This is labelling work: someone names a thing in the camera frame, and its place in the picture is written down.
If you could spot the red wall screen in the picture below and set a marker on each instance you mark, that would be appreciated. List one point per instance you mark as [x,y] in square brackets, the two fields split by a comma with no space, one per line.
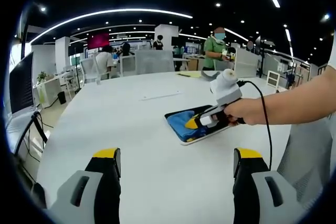
[98,41]

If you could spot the yellow paper pad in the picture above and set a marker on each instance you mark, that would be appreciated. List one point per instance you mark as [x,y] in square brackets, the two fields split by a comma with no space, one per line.
[189,74]

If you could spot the blue cleaning cloth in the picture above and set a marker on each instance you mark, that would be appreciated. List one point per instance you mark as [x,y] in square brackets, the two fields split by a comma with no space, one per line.
[178,123]

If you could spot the grey curved object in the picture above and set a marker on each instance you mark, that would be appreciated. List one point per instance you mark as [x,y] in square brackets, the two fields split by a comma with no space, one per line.
[210,75]

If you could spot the curved ceiling light strip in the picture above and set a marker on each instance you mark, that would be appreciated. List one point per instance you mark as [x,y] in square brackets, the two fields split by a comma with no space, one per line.
[118,11]

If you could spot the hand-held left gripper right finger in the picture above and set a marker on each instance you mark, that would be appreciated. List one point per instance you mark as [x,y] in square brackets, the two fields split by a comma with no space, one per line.
[246,195]

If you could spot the black waste bin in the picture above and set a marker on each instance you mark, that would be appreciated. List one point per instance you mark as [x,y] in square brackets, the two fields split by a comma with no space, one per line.
[62,98]

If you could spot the grey mesh office chair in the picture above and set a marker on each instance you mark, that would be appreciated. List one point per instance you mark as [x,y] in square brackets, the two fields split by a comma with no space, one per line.
[307,155]

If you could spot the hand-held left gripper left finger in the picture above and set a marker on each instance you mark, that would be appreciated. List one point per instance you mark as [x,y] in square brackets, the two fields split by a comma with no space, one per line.
[105,195]

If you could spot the potted plant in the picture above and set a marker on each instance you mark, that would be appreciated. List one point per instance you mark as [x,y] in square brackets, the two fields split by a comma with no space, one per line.
[42,76]

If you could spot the computer monitor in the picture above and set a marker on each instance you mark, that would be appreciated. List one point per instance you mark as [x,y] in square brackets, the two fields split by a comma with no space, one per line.
[22,85]

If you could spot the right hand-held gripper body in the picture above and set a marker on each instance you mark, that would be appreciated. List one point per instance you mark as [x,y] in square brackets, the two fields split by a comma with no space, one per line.
[227,90]

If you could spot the white office chair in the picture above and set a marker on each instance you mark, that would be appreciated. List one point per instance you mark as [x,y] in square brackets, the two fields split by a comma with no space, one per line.
[89,70]

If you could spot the small white framed panel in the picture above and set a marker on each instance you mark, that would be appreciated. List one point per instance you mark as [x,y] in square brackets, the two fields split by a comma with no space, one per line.
[273,78]

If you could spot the white partition board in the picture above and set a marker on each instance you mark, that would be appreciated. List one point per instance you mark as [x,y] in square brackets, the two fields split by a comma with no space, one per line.
[245,62]

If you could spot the person's right hand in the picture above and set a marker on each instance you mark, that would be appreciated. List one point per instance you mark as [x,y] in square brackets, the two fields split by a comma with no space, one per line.
[248,111]

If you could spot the grey partition screen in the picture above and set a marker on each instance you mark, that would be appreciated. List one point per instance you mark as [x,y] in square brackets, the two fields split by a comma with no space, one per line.
[155,60]

